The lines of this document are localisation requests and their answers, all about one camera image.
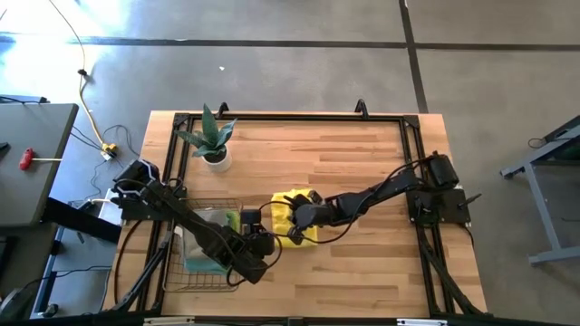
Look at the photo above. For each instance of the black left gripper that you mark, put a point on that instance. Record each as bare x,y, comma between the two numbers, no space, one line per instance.
247,253

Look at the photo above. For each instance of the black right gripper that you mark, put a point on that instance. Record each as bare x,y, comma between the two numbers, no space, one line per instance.
312,215

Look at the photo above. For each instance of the yellow microfiber towel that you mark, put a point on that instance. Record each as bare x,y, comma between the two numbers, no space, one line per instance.
283,222

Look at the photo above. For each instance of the light blue microfiber towel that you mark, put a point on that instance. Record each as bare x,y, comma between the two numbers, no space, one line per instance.
199,267

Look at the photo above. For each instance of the grey microfiber towel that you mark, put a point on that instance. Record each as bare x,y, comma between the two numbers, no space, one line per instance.
204,217

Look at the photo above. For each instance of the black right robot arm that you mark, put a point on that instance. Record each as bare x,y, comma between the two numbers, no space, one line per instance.
389,188

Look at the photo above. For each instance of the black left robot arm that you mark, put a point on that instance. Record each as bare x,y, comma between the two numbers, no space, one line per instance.
181,213

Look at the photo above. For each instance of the snake plant in white pot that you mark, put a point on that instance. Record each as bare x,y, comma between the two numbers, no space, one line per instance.
213,140

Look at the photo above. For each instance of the black flat bar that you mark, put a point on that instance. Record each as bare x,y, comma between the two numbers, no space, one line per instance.
81,219

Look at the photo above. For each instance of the black caster wheel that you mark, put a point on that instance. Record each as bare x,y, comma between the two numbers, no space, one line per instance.
51,310

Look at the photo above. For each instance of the grey side table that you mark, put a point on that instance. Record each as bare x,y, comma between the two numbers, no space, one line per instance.
31,158

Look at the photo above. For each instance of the black office chair base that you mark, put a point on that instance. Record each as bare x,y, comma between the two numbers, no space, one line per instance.
11,303

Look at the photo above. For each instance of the black frame clamp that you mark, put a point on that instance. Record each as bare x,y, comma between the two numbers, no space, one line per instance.
361,108
222,110

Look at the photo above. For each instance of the silver metal bracket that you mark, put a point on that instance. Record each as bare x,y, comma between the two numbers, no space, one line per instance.
421,322

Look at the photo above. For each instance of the grey metal table frame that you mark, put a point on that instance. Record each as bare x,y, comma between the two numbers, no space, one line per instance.
544,213

